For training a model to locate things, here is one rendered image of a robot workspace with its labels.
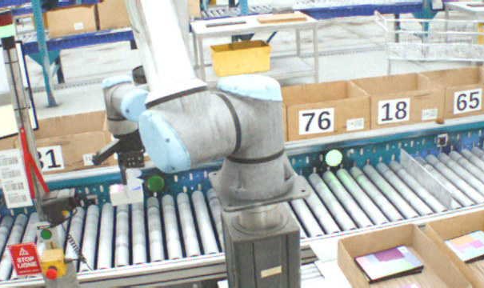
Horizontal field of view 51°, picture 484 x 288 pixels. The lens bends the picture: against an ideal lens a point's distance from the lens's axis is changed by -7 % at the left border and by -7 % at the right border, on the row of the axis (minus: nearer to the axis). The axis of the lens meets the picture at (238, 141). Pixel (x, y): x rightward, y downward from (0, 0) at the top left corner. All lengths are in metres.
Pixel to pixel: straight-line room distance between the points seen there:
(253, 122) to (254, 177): 0.14
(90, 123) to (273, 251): 1.42
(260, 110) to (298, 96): 1.43
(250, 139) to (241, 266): 0.35
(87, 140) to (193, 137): 1.20
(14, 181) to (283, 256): 0.87
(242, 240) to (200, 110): 0.37
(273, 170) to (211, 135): 0.20
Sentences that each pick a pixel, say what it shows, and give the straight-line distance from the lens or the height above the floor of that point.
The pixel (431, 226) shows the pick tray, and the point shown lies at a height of 0.83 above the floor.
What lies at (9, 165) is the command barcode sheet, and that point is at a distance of 1.76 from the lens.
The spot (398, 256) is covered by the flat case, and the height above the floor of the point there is 0.78.
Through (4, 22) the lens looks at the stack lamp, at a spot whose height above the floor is 1.63.
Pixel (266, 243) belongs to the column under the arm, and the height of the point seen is 1.05.
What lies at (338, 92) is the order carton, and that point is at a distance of 2.74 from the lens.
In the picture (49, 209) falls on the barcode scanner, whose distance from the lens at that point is 1.73.
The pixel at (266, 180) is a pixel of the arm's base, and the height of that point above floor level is 1.23.
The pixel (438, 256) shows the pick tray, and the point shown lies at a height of 0.83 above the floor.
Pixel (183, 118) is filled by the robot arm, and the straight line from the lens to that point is 1.17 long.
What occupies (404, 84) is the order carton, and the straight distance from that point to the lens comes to 2.88.
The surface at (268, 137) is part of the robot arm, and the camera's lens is 1.28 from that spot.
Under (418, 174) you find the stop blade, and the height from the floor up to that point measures 0.76.
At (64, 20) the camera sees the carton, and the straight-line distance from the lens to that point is 6.58.
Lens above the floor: 1.81
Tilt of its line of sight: 22 degrees down
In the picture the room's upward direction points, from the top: 5 degrees counter-clockwise
